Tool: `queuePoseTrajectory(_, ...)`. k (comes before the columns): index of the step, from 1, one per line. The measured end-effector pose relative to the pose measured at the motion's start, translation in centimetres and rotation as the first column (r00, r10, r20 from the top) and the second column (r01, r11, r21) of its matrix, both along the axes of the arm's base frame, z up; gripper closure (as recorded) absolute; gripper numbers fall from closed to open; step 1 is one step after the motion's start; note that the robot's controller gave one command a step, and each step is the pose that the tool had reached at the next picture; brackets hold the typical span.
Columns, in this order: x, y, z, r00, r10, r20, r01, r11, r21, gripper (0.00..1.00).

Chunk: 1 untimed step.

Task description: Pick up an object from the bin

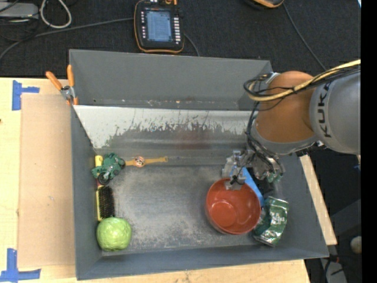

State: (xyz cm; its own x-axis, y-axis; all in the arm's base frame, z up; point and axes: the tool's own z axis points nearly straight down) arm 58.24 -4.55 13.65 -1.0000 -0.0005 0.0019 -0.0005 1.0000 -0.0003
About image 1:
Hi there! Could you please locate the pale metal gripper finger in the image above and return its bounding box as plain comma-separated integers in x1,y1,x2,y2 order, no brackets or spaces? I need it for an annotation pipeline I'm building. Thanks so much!
224,166,249,192
221,149,244,179

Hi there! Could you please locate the blue flat block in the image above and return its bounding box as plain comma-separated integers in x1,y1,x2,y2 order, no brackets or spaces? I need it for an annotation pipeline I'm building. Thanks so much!
237,167,265,208

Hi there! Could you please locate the red bowl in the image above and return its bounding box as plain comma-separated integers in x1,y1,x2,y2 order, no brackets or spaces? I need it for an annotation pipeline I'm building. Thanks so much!
204,177,262,236

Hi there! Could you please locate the crushed green can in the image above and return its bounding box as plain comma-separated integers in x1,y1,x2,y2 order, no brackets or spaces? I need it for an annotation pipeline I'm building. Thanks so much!
252,195,290,248

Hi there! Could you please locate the grey metal bin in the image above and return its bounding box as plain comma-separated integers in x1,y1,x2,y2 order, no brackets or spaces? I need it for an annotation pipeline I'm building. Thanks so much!
68,48,330,281

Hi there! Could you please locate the orange toy wristwatch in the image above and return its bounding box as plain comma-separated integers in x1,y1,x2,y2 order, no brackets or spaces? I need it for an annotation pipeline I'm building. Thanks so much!
124,155,169,168

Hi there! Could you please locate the green toy motorcycle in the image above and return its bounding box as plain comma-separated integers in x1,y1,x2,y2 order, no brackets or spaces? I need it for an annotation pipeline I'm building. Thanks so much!
90,152,127,186

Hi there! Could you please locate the yellow brush with black bristles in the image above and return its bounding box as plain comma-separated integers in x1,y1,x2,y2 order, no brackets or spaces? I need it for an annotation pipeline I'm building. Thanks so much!
94,154,116,222

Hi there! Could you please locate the green apple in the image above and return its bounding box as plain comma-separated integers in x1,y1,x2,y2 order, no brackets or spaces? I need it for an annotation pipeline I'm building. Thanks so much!
95,216,133,252

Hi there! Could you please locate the brown cardboard board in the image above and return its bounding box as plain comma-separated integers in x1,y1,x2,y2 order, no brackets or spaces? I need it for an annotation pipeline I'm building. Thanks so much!
16,93,77,269

